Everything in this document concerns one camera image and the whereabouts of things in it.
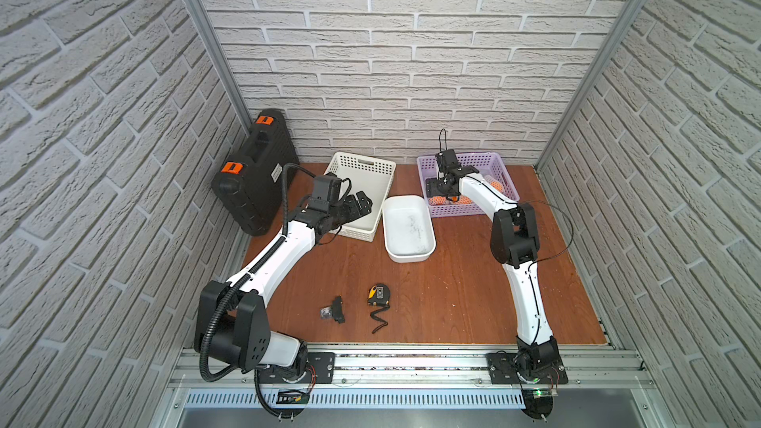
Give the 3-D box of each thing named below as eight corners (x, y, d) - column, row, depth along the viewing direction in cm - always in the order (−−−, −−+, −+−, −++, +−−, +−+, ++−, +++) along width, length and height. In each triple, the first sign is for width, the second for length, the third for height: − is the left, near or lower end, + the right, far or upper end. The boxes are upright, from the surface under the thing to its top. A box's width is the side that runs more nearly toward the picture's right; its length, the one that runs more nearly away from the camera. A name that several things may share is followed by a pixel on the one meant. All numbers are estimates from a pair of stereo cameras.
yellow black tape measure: (367, 315, 84) (366, 311, 81) (368, 288, 89) (368, 283, 86) (389, 315, 84) (389, 311, 81) (389, 288, 89) (389, 283, 86)
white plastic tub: (381, 263, 94) (380, 254, 89) (382, 204, 109) (382, 194, 104) (434, 264, 95) (437, 255, 90) (428, 205, 110) (430, 194, 105)
